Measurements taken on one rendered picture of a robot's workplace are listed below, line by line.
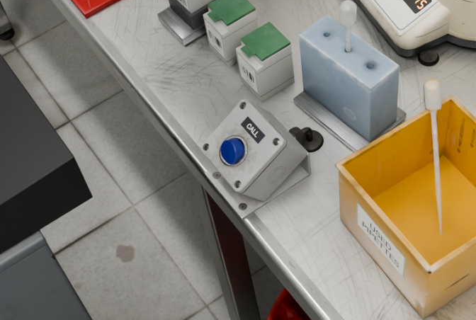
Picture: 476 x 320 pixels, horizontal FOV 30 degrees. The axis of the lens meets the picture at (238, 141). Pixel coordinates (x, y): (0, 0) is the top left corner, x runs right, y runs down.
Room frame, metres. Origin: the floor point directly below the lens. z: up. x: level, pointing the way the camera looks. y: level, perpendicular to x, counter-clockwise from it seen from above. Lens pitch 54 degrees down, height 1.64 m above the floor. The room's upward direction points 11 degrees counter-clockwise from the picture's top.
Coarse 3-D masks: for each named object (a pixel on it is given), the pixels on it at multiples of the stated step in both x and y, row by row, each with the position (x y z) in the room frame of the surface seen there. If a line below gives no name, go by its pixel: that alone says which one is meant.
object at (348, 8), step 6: (348, 0) 0.57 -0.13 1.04; (342, 6) 0.57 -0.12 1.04; (348, 6) 0.57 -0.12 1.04; (354, 6) 0.57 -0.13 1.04; (342, 12) 0.57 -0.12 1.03; (348, 12) 0.56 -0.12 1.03; (354, 12) 0.57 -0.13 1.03; (342, 18) 0.57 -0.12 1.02; (348, 18) 0.56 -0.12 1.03; (354, 18) 0.56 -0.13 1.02; (342, 24) 0.57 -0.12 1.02; (348, 24) 0.56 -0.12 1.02
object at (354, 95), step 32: (320, 32) 0.60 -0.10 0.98; (352, 32) 0.59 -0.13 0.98; (320, 64) 0.57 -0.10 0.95; (352, 64) 0.55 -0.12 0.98; (384, 64) 0.54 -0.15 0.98; (320, 96) 0.58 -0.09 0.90; (352, 96) 0.54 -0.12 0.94; (384, 96) 0.53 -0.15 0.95; (352, 128) 0.54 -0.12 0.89; (384, 128) 0.53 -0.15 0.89
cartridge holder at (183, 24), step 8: (176, 0) 0.75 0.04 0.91; (168, 8) 0.76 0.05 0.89; (176, 8) 0.74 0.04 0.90; (184, 8) 0.73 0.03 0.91; (200, 8) 0.73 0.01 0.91; (160, 16) 0.75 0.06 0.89; (168, 16) 0.75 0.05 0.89; (176, 16) 0.74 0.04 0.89; (184, 16) 0.73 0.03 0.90; (192, 16) 0.72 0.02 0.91; (200, 16) 0.72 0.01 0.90; (168, 24) 0.73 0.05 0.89; (176, 24) 0.73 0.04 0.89; (184, 24) 0.73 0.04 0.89; (192, 24) 0.72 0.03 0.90; (200, 24) 0.72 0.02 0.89; (176, 32) 0.72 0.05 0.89; (184, 32) 0.72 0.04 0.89; (192, 32) 0.71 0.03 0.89; (200, 32) 0.72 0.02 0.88; (184, 40) 0.71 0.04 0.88; (192, 40) 0.71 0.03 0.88
